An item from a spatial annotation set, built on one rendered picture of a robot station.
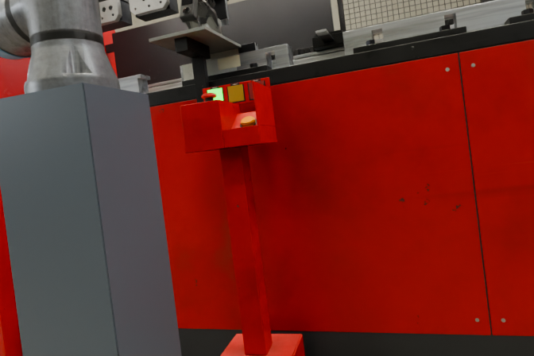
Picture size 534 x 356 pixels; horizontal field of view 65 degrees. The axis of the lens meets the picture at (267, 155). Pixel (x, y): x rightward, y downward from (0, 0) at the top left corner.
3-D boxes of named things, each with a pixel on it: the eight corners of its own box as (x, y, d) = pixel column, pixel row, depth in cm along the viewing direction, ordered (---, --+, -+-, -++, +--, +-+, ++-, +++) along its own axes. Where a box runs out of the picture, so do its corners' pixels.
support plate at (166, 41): (148, 42, 119) (148, 38, 119) (193, 58, 144) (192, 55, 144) (205, 29, 113) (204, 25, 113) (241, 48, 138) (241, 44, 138)
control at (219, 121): (185, 152, 105) (176, 82, 104) (210, 151, 120) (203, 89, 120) (261, 143, 99) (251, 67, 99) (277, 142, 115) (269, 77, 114)
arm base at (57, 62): (81, 84, 63) (72, 19, 63) (2, 99, 67) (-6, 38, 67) (137, 94, 77) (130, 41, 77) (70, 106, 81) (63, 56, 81)
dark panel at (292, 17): (122, 118, 216) (111, 33, 215) (125, 118, 217) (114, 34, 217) (339, 80, 179) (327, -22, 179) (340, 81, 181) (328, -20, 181)
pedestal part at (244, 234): (244, 355, 108) (218, 148, 107) (251, 344, 114) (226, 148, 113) (266, 355, 107) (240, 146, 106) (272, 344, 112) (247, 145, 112)
